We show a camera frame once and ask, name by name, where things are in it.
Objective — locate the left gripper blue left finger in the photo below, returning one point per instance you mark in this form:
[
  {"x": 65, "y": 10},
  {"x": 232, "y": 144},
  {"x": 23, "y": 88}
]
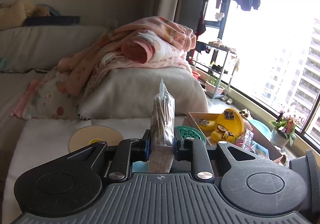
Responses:
[{"x": 140, "y": 150}]

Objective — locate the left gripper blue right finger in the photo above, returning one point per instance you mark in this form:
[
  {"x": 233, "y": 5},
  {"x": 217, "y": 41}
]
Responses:
[{"x": 183, "y": 148}]

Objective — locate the cotton swab bag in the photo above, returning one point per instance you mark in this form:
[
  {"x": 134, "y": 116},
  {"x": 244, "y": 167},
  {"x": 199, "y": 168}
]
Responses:
[{"x": 162, "y": 131}]

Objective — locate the yellow round case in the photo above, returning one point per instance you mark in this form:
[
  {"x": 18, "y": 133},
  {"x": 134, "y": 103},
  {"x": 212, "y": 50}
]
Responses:
[{"x": 227, "y": 126}]

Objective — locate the green labelled glass jar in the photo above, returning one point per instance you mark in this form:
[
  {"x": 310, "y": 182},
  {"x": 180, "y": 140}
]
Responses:
[{"x": 185, "y": 132}]

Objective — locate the blue face mask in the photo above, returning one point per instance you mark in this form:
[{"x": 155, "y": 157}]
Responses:
[{"x": 140, "y": 167}]

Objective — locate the pink cardboard box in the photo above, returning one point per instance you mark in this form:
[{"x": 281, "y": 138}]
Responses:
[{"x": 273, "y": 154}]

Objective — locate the grey sofa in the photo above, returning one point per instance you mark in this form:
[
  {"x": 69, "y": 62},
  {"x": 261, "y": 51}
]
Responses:
[{"x": 126, "y": 89}]

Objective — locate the metal shoe rack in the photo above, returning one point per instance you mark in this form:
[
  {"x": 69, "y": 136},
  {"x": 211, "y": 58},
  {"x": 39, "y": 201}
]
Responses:
[{"x": 215, "y": 65}]

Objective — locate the potted flower plant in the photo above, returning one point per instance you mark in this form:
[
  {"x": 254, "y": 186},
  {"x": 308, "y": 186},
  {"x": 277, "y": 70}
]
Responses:
[{"x": 283, "y": 132}]

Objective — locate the pink floral blanket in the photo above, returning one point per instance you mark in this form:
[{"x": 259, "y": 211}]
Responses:
[{"x": 153, "y": 43}]

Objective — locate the beige plush pillow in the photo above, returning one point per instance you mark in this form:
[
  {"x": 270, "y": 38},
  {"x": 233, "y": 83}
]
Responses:
[{"x": 14, "y": 15}]

